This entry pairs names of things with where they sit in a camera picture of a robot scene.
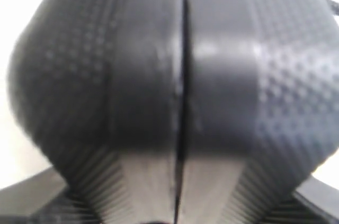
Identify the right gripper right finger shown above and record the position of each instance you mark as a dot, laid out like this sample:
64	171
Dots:
262	105

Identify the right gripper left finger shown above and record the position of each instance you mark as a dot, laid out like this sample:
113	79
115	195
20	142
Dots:
96	85

